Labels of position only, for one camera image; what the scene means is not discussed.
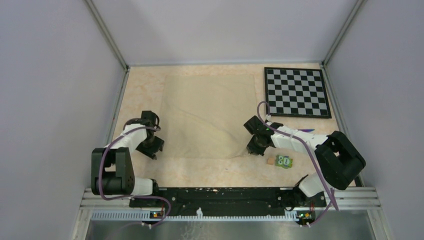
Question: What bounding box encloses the beige cloth napkin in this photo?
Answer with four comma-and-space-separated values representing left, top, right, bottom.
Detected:
159, 74, 257, 159

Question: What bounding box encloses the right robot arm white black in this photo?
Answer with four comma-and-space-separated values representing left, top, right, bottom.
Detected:
243, 116, 366, 206

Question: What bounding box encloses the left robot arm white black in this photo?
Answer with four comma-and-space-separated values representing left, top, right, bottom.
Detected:
91, 110, 165, 207

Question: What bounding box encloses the small cork piece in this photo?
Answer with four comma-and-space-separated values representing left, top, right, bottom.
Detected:
266, 157, 276, 165

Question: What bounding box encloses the iridescent purple utensil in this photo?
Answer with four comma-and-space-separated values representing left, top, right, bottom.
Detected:
298, 129, 315, 133

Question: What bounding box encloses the black white checkerboard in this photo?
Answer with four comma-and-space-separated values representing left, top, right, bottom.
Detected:
263, 67, 332, 119

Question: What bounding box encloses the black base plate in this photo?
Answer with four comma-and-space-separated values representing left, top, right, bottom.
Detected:
129, 187, 327, 217

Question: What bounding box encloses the aluminium frame rail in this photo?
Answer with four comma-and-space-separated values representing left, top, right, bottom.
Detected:
78, 187, 382, 223

